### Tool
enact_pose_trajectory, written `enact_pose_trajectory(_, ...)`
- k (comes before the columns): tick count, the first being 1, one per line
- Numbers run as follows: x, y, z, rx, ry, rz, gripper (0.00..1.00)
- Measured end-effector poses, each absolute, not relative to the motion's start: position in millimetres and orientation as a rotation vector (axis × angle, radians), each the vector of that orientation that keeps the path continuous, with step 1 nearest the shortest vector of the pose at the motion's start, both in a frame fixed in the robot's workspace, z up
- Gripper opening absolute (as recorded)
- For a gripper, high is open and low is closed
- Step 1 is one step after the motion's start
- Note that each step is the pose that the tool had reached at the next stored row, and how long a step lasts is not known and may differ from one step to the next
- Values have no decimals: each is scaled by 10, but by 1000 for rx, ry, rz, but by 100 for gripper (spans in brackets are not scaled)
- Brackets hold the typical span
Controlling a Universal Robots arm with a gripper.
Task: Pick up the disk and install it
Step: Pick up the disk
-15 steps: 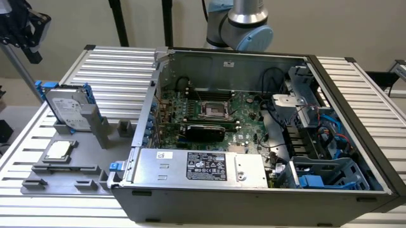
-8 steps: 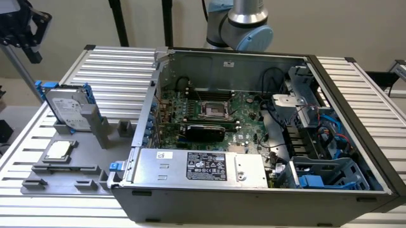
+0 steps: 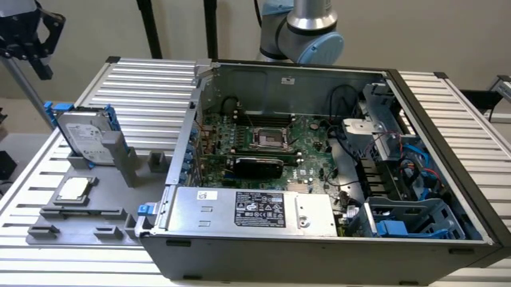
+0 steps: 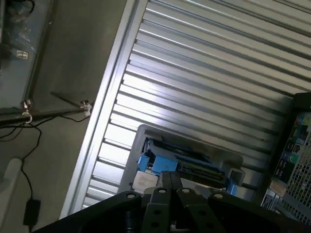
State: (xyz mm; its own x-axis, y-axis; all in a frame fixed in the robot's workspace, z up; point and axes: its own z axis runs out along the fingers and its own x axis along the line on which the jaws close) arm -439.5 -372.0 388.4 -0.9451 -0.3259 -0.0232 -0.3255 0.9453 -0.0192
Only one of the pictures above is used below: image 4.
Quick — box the black PC case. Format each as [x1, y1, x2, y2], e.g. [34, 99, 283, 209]
[260, 91, 311, 219]

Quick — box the grey plastic housing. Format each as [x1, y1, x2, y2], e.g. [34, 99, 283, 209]
[0, 157, 24, 186]

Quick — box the thin black cable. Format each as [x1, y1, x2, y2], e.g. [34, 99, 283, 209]
[0, 126, 42, 201]

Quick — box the disk in blue caddy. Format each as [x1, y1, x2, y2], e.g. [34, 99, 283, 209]
[138, 142, 238, 195]

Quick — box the silver CPU chip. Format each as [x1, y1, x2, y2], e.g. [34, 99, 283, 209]
[133, 170, 161, 193]

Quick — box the black power adapter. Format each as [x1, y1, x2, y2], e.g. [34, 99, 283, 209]
[22, 199, 41, 227]

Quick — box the grey and blue device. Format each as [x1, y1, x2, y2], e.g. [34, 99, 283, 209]
[125, 124, 245, 195]

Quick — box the black tripod stand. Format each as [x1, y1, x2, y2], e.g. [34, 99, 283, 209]
[0, 91, 94, 128]

